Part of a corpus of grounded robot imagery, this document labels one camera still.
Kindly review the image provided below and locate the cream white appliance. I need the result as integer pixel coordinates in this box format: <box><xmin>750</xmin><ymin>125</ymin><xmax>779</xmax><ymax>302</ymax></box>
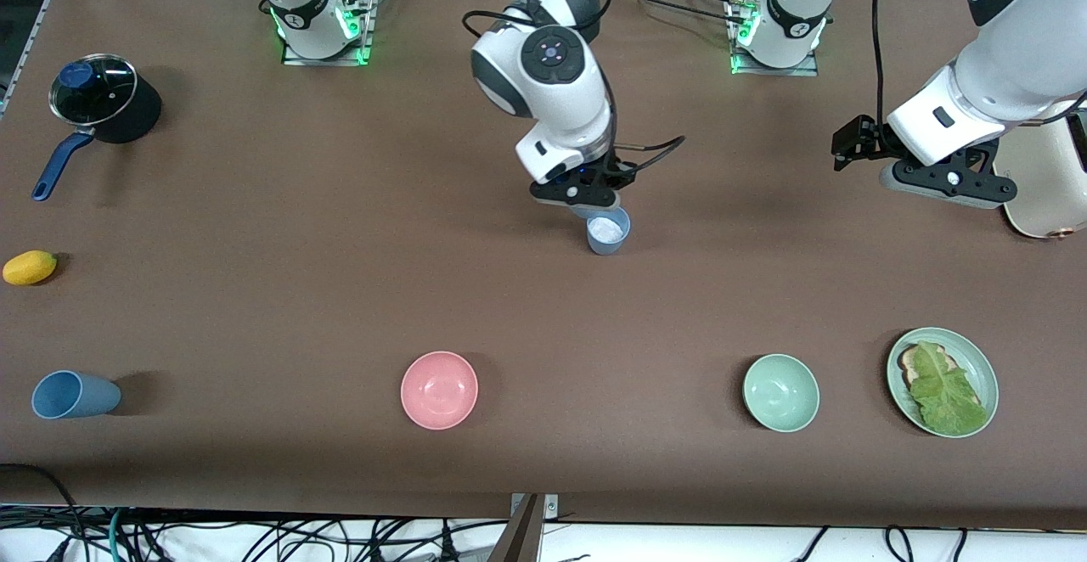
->
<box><xmin>994</xmin><ymin>112</ymin><xmax>1087</xmax><ymax>240</ymax></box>

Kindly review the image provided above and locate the bread slice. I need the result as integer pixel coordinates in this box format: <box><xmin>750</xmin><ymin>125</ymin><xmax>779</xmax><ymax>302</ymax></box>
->
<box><xmin>898</xmin><ymin>343</ymin><xmax>982</xmax><ymax>406</ymax></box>

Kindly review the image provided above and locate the pale green plate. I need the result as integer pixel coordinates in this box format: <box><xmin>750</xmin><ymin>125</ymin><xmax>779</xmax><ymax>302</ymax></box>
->
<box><xmin>886</xmin><ymin>327</ymin><xmax>1000</xmax><ymax>439</ymax></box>

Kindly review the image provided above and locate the pale green bowl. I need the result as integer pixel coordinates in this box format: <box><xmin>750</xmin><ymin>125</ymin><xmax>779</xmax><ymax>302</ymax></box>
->
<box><xmin>742</xmin><ymin>353</ymin><xmax>821</xmax><ymax>433</ymax></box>

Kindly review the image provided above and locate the green lettuce leaf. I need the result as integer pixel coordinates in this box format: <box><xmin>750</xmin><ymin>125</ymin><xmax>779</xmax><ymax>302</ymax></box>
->
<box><xmin>909</xmin><ymin>341</ymin><xmax>990</xmax><ymax>436</ymax></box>

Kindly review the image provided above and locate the brown table cover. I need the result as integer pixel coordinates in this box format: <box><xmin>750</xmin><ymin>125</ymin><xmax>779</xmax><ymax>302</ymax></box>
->
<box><xmin>0</xmin><ymin>0</ymin><xmax>1087</xmax><ymax>531</ymax></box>

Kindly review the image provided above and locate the pink bowl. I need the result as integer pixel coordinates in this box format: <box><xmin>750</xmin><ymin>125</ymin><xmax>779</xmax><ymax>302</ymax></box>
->
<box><xmin>400</xmin><ymin>351</ymin><xmax>479</xmax><ymax>431</ymax></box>

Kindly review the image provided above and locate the yellow toy lemon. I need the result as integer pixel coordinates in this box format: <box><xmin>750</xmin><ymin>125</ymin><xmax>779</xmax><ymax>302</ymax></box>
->
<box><xmin>3</xmin><ymin>250</ymin><xmax>59</xmax><ymax>286</ymax></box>

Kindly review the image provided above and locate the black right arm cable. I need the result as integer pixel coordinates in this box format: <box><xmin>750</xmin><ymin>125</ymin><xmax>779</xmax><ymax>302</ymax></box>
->
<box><xmin>461</xmin><ymin>0</ymin><xmax>685</xmax><ymax>174</ymax></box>

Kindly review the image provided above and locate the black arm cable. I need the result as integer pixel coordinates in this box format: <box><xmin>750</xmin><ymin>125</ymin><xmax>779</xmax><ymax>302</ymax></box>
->
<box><xmin>461</xmin><ymin>0</ymin><xmax>685</xmax><ymax>174</ymax></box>
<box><xmin>871</xmin><ymin>0</ymin><xmax>891</xmax><ymax>137</ymax></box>

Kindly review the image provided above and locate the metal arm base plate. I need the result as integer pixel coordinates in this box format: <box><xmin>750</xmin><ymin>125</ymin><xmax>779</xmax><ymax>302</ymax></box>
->
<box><xmin>730</xmin><ymin>0</ymin><xmax>820</xmax><ymax>77</ymax></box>
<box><xmin>282</xmin><ymin>0</ymin><xmax>373</xmax><ymax>66</ymax></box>

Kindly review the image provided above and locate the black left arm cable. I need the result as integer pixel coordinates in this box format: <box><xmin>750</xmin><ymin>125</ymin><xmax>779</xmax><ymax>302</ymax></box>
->
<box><xmin>871</xmin><ymin>0</ymin><xmax>891</xmax><ymax>137</ymax></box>

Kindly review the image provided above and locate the metal table edge bracket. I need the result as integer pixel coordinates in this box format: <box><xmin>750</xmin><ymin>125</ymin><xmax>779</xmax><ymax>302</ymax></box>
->
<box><xmin>510</xmin><ymin>494</ymin><xmax>560</xmax><ymax>520</ymax></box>

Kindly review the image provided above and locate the grey camera stand pole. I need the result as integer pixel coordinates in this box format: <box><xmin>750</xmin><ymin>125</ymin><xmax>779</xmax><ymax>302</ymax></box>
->
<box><xmin>484</xmin><ymin>494</ymin><xmax>544</xmax><ymax>562</ymax></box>

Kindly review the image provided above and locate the black pot with blue handle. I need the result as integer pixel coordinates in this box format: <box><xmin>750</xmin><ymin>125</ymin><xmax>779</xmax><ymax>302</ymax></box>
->
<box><xmin>32</xmin><ymin>54</ymin><xmax>162</xmax><ymax>202</ymax></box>

